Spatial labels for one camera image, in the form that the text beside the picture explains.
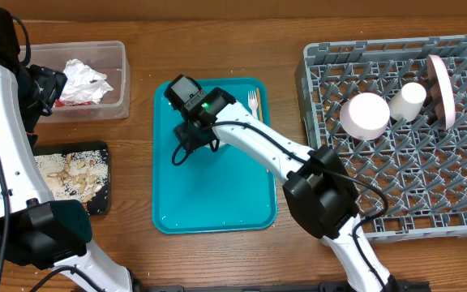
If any red ketchup packet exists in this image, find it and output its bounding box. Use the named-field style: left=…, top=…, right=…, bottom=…
left=54, top=100, right=93, bottom=108

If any pile of white rice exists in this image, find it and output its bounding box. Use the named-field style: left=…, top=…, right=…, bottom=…
left=33, top=150, right=109, bottom=203

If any white paper cup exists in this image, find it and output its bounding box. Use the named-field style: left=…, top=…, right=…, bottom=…
left=388, top=82, right=426, bottom=122

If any white bowl with peanuts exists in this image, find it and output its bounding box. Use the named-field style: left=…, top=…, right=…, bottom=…
left=340, top=92, right=390, bottom=140

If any pile of peanuts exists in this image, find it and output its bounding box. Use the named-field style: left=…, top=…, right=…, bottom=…
left=46, top=152, right=104, bottom=204

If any white napkin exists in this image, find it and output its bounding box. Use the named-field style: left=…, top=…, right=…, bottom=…
left=59, top=58, right=114, bottom=104

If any teal serving tray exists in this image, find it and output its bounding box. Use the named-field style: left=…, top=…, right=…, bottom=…
left=152, top=84, right=278, bottom=234

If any clear plastic bin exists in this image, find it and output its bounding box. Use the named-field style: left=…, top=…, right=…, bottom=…
left=31, top=41, right=131, bottom=123

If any white round plate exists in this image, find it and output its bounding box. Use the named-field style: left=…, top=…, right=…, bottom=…
left=426, top=54, right=456, bottom=130

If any wooden chopstick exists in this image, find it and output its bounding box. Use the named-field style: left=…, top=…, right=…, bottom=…
left=255, top=88, right=263, bottom=123

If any white plastic fork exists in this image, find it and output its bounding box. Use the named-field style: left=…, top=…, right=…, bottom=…
left=248, top=91, right=259, bottom=119

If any grey dishwasher rack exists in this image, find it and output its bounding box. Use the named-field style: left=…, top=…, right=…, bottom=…
left=295, top=35, right=467, bottom=242

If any black plastic tray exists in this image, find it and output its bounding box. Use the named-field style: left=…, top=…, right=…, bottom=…
left=33, top=140, right=111, bottom=216

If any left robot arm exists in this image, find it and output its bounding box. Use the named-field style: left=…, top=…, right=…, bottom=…
left=0, top=7, right=143, bottom=291

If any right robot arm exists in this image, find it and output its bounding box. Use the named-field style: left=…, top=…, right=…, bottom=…
left=164, top=75, right=400, bottom=291

